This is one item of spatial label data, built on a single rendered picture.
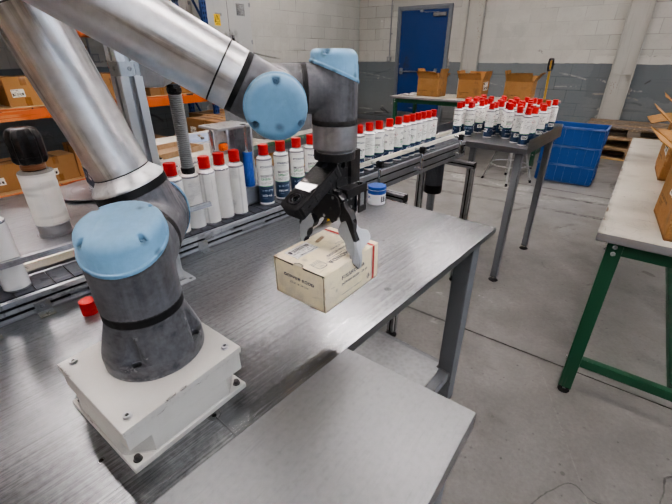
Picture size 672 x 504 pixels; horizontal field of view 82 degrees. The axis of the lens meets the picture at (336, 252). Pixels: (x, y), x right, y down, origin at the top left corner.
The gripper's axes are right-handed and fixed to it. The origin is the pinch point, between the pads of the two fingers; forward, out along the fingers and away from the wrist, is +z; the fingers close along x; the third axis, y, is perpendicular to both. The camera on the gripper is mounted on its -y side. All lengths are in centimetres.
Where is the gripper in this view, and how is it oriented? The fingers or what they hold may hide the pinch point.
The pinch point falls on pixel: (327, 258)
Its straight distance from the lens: 73.8
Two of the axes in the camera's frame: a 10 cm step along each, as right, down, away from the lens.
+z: 0.0, 8.9, 4.5
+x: -7.8, -2.9, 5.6
